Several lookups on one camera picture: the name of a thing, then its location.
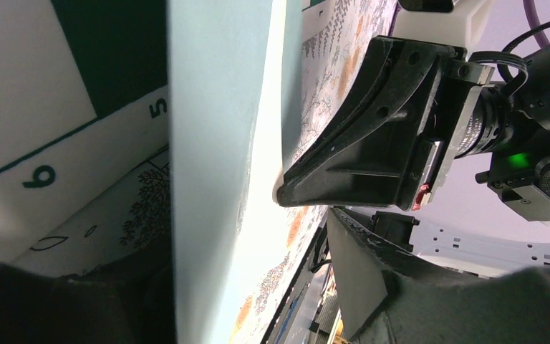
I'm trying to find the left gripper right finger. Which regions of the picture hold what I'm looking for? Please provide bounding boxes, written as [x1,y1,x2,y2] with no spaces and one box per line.
[327,208,550,343]

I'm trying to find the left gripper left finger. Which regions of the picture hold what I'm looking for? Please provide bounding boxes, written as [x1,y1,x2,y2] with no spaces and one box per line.
[0,238,175,343]

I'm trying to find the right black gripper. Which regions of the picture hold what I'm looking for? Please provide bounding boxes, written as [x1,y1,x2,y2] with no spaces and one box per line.
[276,36,517,211]

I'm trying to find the grey-blue envelope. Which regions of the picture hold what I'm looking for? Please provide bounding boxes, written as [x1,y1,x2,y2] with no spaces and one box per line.
[168,1,303,343]

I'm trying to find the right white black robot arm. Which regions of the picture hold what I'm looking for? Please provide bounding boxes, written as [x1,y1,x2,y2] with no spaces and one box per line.
[276,36,550,277]

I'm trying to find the floral patterned table mat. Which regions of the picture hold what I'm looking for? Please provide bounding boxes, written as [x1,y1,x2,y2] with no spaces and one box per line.
[18,1,395,343]

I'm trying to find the green white chessboard mat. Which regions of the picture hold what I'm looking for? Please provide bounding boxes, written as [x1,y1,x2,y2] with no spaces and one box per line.
[0,1,171,262]

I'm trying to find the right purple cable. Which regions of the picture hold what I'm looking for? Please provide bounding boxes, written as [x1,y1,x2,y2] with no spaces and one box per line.
[521,0,550,49]

